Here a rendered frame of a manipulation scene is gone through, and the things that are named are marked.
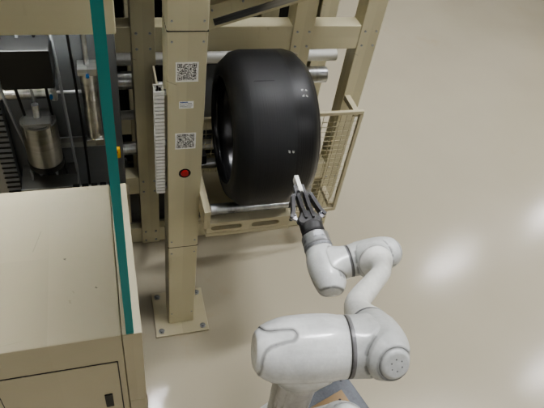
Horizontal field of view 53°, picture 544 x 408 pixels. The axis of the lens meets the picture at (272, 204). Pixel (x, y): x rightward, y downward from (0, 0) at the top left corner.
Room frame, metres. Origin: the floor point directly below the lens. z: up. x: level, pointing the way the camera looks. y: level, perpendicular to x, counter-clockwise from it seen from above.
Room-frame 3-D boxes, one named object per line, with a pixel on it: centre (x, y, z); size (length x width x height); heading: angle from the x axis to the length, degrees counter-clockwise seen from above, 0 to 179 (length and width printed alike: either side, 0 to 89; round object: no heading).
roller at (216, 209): (1.58, 0.09, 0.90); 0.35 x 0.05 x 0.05; 112
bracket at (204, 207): (1.65, 0.31, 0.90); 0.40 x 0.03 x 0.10; 22
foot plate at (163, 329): (1.60, 0.38, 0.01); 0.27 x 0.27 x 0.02; 22
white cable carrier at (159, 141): (1.54, 0.44, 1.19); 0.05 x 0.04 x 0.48; 22
